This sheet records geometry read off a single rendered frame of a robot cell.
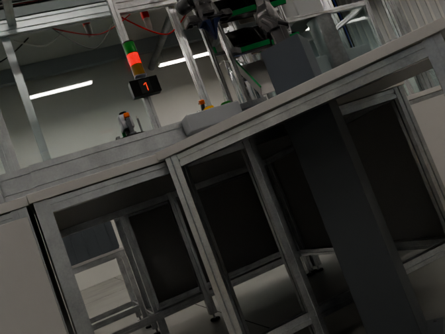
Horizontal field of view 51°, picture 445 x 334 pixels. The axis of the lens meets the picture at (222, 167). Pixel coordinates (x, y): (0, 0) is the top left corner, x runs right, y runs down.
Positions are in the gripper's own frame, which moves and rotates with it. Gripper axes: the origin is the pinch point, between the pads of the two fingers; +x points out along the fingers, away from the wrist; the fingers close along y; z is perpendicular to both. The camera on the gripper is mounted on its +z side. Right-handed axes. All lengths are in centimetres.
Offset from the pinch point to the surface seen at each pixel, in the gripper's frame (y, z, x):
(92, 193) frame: 62, -5, 45
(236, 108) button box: 4.7, -5.1, 32.2
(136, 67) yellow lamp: 25.2, 29.3, -3.7
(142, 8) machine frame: -18, 122, -76
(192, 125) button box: 22.8, -5.2, 33.6
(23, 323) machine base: 92, -4, 74
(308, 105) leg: 2, -45, 46
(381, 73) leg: -12, -60, 46
